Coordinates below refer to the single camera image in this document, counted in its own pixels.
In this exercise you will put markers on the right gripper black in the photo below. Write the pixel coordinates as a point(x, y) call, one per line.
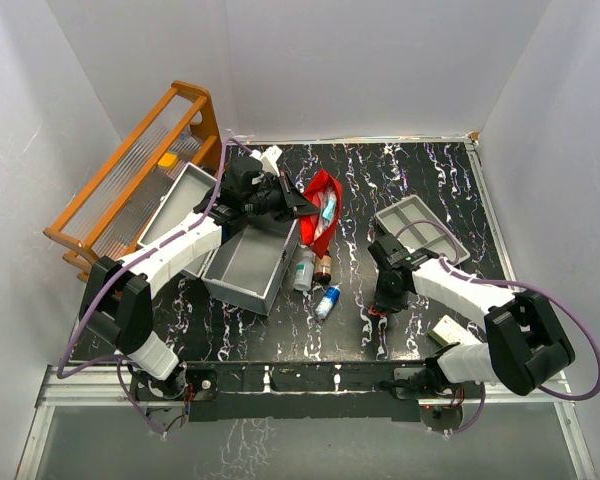
point(384, 302)

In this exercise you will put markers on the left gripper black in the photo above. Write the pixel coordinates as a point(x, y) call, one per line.
point(293, 203)

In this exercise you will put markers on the orange small scissors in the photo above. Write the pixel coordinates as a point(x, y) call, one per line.
point(377, 313)

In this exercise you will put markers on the red first aid pouch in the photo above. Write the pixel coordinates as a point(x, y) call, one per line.
point(316, 233)

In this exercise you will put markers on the light blue plastic tweezers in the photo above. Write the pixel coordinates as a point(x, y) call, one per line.
point(328, 206)

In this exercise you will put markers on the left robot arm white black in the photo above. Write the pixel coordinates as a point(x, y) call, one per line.
point(117, 303)

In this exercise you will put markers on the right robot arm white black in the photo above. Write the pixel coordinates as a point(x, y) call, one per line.
point(525, 342)

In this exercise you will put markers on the white green medicine bottle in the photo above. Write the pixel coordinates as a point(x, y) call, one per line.
point(303, 277)

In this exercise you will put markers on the grey metal medicine case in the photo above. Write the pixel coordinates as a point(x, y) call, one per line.
point(249, 269)

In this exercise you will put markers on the grey divided plastic tray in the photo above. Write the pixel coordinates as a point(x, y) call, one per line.
point(416, 226)

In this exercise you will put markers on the white blue spray bottle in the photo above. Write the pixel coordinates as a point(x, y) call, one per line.
point(327, 303)

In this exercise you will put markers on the white green small box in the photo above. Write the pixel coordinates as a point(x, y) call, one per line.
point(447, 331)

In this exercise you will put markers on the brown bottle orange cap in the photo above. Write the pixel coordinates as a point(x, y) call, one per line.
point(323, 269)

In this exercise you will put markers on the yellow block on rack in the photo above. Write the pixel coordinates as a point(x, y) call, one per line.
point(168, 161)

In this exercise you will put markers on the orange wooden rack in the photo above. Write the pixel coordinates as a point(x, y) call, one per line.
point(108, 215)

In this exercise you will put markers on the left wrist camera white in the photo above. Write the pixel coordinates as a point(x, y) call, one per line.
point(268, 158)

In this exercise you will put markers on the aluminium front rail frame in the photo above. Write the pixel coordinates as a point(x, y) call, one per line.
point(84, 429)

